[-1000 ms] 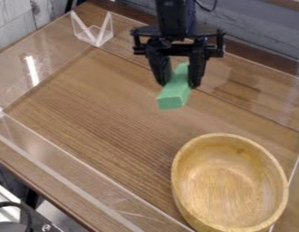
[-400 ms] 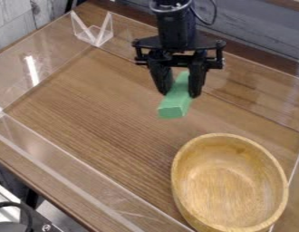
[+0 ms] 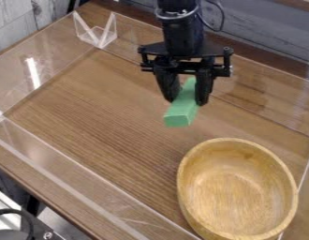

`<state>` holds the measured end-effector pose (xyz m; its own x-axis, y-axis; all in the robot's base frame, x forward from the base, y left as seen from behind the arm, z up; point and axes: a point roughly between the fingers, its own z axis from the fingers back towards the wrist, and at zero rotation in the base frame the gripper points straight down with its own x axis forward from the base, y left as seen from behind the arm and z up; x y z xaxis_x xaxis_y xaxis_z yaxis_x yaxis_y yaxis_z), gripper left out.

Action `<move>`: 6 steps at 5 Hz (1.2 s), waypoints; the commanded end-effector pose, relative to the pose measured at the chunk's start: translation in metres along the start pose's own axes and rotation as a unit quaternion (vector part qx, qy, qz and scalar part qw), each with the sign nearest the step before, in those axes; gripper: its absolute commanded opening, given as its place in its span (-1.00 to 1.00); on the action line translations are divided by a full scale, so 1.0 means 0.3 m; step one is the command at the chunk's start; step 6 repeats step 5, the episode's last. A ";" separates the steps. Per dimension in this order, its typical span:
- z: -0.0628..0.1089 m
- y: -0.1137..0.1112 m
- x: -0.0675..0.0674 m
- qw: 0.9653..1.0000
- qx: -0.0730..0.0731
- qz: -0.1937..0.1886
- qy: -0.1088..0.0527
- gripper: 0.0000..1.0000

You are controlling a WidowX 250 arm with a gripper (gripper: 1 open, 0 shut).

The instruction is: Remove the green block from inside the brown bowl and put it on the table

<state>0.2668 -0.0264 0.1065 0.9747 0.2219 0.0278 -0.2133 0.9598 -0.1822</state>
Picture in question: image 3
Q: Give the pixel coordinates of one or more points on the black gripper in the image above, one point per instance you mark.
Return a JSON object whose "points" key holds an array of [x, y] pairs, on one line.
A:
{"points": [[185, 53]]}

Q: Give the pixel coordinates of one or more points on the green rectangular block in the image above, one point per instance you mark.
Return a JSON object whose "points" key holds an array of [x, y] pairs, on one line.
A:
{"points": [[181, 112]]}

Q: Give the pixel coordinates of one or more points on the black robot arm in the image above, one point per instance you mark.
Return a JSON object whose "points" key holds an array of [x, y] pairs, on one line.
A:
{"points": [[177, 5]]}

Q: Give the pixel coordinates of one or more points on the brown wooden bowl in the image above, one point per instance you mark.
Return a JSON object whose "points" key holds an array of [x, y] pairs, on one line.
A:
{"points": [[237, 192]]}

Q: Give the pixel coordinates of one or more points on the clear acrylic corner bracket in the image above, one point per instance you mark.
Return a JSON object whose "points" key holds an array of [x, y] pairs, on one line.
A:
{"points": [[98, 36]]}

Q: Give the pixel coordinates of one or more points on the black metal mount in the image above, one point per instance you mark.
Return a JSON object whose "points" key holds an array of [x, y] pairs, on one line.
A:
{"points": [[42, 231]]}

